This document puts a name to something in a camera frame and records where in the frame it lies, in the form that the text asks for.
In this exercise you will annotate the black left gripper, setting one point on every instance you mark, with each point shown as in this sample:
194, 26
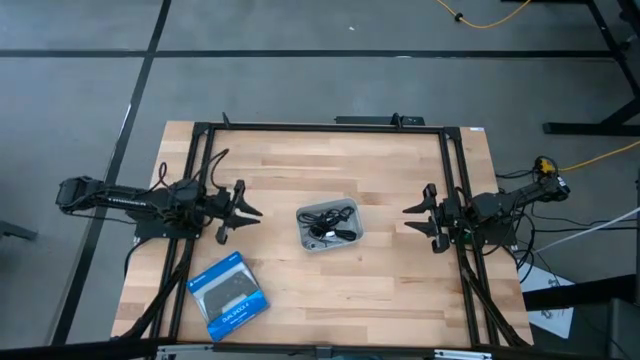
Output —
223, 210

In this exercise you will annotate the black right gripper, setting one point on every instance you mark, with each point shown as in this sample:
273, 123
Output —
449, 215

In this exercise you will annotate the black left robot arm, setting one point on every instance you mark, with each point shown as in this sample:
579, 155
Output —
130, 202

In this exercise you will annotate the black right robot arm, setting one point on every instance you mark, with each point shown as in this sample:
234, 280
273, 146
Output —
505, 205

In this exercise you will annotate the light grey plastic bin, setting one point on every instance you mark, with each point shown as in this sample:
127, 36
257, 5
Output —
306, 220

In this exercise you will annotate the blue DualShock controller box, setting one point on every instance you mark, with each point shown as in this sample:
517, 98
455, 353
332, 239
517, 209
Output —
227, 297

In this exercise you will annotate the white paper sheet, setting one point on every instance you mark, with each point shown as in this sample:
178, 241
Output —
547, 300

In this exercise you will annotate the black floor beam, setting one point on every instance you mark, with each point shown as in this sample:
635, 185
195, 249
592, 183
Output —
575, 296

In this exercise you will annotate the black table stand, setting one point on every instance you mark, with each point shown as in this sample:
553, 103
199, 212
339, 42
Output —
615, 117

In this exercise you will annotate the black crate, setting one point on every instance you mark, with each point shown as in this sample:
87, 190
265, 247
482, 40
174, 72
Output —
625, 330

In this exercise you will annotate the grey furniture foot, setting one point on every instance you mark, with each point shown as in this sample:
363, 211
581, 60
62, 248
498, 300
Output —
15, 230

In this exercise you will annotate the black aluminium table frame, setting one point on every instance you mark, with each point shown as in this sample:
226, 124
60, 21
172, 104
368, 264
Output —
325, 127

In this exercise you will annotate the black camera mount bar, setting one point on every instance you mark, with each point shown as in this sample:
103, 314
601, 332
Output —
75, 350

